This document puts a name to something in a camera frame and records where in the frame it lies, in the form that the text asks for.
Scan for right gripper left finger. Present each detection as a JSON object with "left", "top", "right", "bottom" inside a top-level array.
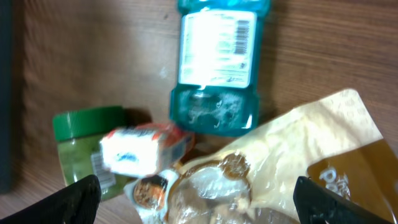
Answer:
[{"left": 1, "top": 175, "right": 101, "bottom": 224}]

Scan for white brown snack pouch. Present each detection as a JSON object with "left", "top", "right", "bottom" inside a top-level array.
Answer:
[{"left": 124, "top": 89, "right": 397, "bottom": 223}]

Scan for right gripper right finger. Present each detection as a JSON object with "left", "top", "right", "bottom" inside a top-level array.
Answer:
[{"left": 293, "top": 176, "right": 392, "bottom": 224}]

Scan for red white small box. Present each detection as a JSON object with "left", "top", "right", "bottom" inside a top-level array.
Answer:
[{"left": 99, "top": 123, "right": 195, "bottom": 178}]

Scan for blue mouthwash bottle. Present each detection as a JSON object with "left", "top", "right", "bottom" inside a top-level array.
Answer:
[{"left": 170, "top": 0, "right": 271, "bottom": 136}]

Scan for green lid spice jar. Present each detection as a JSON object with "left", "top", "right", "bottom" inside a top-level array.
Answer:
[{"left": 53, "top": 106, "right": 129, "bottom": 201}]

